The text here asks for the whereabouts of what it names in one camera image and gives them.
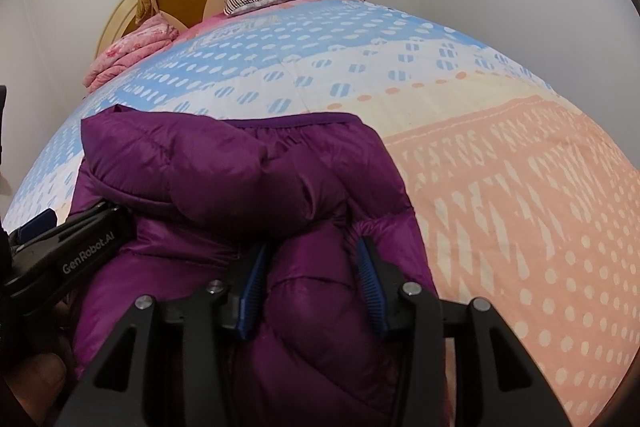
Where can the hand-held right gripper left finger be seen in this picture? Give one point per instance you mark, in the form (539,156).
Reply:
(252,292)

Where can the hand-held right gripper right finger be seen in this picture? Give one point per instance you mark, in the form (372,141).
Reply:
(372,292)

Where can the purple puffer jacket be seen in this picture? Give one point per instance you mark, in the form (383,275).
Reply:
(225,167)

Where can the person's left hand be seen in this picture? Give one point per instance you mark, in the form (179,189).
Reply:
(32,377)

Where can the dotted pastel bedspread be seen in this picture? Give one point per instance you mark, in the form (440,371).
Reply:
(500,182)

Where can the folded pink quilt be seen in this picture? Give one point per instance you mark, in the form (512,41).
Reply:
(130,47)

